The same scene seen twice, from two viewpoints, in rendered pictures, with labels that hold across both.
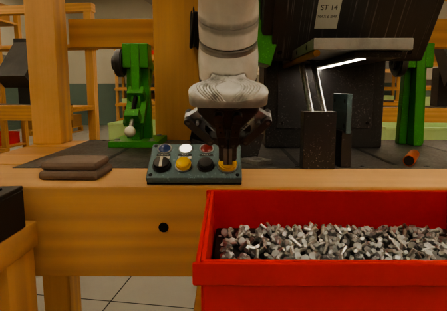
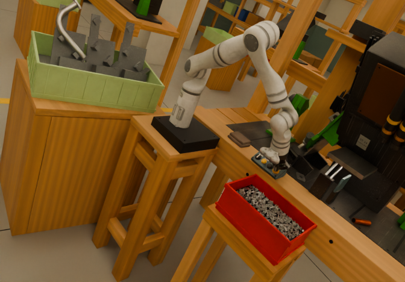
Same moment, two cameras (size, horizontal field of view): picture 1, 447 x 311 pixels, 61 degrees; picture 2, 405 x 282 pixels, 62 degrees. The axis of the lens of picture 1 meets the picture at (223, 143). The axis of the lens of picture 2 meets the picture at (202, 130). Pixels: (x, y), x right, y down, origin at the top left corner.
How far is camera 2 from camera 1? 100 cm
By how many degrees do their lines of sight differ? 37
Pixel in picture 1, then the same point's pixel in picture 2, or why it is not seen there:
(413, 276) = (256, 214)
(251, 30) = (282, 144)
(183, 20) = (337, 93)
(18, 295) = (204, 164)
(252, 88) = (274, 158)
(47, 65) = not seen: hidden behind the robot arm
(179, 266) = not seen: hidden behind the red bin
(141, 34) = (319, 85)
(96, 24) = (302, 69)
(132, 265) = (234, 178)
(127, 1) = not seen: outside the picture
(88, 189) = (235, 149)
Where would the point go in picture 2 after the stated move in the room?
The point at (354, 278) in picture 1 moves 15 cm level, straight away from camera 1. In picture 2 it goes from (246, 206) to (277, 206)
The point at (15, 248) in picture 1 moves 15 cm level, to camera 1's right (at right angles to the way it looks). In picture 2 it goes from (209, 152) to (231, 172)
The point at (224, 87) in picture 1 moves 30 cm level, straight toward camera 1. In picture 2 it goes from (269, 153) to (222, 164)
